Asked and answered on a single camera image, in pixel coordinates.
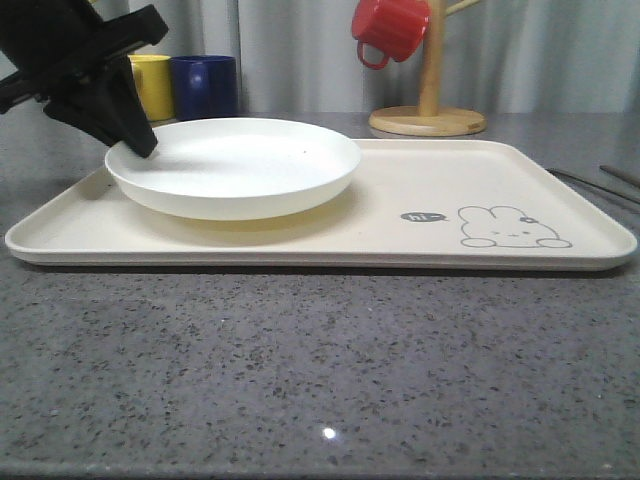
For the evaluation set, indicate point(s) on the red ribbed mug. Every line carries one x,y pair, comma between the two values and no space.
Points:
388,30

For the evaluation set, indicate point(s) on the silver metal spoon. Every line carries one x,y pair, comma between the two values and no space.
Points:
573,178

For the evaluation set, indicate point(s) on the cream rabbit serving tray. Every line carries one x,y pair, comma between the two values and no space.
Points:
411,204

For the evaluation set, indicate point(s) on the dark blue mug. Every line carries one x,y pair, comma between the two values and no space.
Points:
204,86

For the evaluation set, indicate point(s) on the silver metal chopstick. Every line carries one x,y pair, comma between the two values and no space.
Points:
622,175

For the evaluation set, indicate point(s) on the yellow mug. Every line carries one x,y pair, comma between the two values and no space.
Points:
152,79

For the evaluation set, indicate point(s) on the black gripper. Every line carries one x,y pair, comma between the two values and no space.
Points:
54,43

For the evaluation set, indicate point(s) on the wooden mug tree stand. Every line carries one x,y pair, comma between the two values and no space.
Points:
428,118

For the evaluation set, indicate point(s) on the white round plate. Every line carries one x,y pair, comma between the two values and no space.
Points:
233,169

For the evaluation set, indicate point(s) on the grey curtain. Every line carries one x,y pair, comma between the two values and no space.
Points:
499,56

